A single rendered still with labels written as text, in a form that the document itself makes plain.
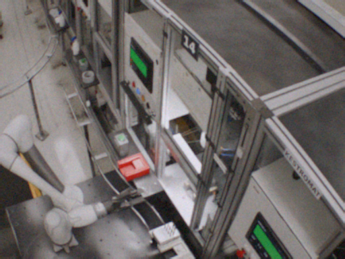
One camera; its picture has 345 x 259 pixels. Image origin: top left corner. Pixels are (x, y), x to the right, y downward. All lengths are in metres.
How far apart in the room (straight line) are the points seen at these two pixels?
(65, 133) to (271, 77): 2.80
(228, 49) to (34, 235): 1.71
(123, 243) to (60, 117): 2.00
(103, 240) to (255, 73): 1.48
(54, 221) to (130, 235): 0.52
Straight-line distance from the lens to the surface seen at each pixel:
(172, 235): 2.15
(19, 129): 1.99
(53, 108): 4.15
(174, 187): 2.33
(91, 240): 2.42
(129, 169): 2.39
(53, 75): 4.59
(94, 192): 2.59
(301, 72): 1.47
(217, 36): 1.53
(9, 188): 3.60
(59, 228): 2.21
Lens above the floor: 2.85
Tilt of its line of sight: 48 degrees down
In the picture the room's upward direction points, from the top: 5 degrees clockwise
